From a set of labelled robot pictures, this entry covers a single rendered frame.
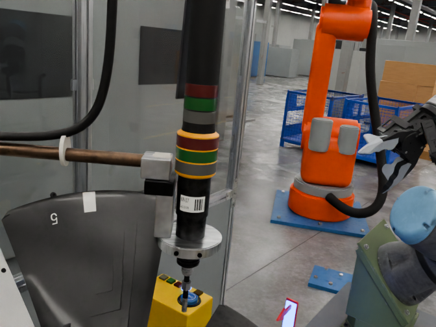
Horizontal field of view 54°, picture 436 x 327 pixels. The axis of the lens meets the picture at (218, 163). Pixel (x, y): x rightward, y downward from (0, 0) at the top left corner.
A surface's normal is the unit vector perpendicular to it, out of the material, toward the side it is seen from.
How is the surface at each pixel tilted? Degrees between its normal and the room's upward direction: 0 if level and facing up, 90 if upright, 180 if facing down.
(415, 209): 64
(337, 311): 0
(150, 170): 90
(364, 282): 90
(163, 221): 90
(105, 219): 40
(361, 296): 90
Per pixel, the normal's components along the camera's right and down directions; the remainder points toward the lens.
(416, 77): -0.65, 0.15
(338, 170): -0.19, 0.26
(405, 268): -0.50, -0.27
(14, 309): 0.69, -0.44
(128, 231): 0.18, -0.58
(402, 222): -0.83, -0.45
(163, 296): 0.09, -0.96
